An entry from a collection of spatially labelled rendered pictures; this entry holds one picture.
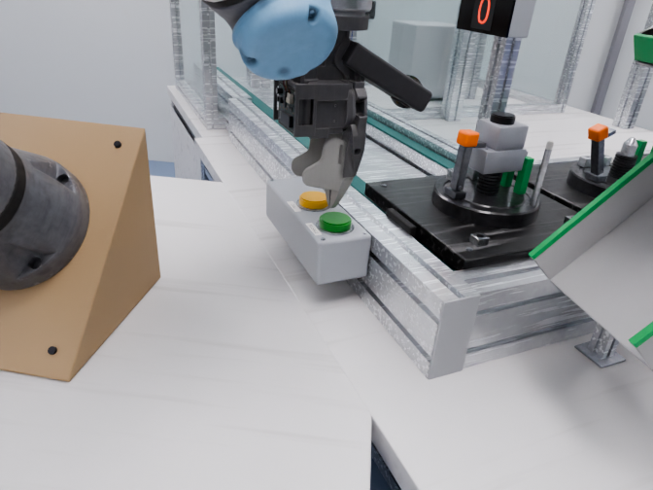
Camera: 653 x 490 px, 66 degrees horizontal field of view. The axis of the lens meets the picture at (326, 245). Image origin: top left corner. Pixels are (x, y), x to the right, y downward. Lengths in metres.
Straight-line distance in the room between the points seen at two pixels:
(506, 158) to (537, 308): 0.19
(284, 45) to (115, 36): 3.36
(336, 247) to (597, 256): 0.27
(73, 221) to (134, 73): 3.15
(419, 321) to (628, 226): 0.22
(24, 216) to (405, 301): 0.39
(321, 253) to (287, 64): 0.26
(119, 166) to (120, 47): 3.11
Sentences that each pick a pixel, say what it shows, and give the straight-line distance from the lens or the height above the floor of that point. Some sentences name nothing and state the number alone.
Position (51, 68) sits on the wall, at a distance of 3.98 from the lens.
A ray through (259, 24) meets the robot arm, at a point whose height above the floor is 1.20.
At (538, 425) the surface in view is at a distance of 0.56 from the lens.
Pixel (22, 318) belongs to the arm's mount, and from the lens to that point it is 0.62.
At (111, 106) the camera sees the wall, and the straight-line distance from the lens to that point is 3.84.
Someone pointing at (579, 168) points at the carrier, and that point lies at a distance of 0.90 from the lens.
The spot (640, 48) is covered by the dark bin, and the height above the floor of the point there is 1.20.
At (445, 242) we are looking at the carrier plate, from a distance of 0.60.
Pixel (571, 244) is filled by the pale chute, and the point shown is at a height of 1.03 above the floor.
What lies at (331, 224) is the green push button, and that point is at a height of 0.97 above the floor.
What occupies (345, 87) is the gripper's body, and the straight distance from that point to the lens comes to 0.53.
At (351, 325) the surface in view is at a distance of 0.62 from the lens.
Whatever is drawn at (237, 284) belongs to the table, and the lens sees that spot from 0.69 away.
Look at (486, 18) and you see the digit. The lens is 0.87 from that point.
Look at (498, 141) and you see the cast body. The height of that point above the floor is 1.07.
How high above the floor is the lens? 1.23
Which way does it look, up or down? 28 degrees down
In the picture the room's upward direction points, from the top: 4 degrees clockwise
